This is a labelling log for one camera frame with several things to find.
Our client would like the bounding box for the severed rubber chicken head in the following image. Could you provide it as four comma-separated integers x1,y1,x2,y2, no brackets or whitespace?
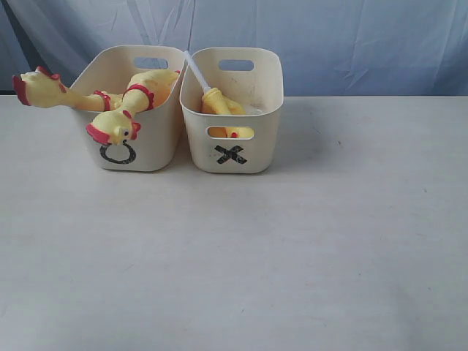
184,50,238,140

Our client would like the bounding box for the headless rubber chicken body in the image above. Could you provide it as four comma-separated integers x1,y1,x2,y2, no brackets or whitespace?
208,97,254,139

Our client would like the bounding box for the whole rubber chicken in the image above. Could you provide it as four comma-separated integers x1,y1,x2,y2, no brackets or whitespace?
12,66,122,112
86,69,180,146

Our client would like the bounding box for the cream bin marked X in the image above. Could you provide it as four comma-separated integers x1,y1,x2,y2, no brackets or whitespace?
179,48,284,174

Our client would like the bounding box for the blue-grey backdrop curtain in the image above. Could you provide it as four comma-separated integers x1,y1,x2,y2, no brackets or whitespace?
1,0,467,96

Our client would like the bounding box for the cream bin marked O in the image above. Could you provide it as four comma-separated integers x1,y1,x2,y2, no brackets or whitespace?
70,45,185,172

